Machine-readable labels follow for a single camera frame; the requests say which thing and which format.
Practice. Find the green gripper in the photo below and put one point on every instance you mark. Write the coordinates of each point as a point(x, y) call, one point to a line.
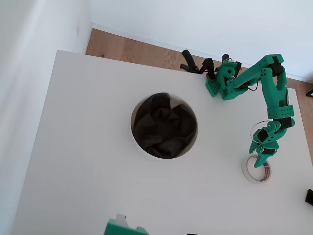
point(268, 153)

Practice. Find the white tape roll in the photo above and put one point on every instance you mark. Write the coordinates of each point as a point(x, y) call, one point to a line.
point(267, 172)

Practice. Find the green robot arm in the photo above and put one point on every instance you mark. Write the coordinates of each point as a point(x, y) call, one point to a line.
point(272, 94)

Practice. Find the black box device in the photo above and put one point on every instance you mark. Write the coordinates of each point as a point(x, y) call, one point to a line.
point(309, 196)

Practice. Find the dark floor object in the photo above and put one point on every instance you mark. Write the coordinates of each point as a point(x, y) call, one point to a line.
point(310, 93)

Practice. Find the black crumpled cloth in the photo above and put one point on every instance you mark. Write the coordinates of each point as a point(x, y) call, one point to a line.
point(163, 127)

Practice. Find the white round bowl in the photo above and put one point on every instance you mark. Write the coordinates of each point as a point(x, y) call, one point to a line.
point(132, 132)

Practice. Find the green printed stand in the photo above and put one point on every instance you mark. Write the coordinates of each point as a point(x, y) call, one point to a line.
point(117, 227)

